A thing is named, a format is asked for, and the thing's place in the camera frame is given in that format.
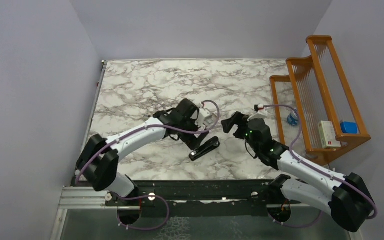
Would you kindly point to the blue white bottle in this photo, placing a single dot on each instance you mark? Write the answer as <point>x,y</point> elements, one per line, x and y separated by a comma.
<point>293,119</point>

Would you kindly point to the white red box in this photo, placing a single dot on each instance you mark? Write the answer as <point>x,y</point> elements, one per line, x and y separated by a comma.
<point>328,135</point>

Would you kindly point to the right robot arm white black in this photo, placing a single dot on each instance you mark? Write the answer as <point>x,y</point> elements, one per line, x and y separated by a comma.
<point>345,198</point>

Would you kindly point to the blue small box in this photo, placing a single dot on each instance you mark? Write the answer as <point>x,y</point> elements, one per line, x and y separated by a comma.
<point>348,127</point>

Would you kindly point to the wooden orange rack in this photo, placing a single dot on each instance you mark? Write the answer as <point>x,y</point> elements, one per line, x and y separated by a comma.
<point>322,93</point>

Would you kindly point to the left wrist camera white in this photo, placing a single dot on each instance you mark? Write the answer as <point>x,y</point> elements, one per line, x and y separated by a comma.
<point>204,119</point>

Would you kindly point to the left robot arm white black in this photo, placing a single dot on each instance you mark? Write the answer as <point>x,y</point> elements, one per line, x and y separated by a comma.
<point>98,162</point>

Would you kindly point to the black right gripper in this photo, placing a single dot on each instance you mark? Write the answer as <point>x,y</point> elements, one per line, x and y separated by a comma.
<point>237,118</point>

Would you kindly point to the small black stapler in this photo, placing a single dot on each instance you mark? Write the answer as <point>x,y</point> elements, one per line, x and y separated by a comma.
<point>210,145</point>

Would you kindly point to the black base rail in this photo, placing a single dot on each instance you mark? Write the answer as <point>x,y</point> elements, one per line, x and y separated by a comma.
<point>189,198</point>

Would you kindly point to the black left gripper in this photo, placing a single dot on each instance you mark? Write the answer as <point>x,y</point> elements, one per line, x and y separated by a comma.
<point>192,141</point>

